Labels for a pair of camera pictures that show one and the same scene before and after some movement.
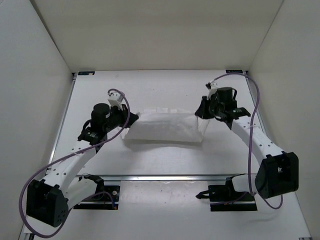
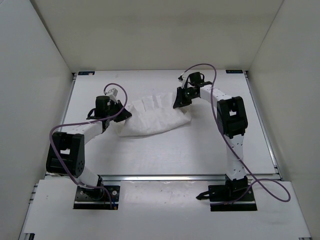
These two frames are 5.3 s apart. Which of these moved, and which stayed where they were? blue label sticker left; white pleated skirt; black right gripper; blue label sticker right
Moved: white pleated skirt; black right gripper
Stayed: blue label sticker right; blue label sticker left
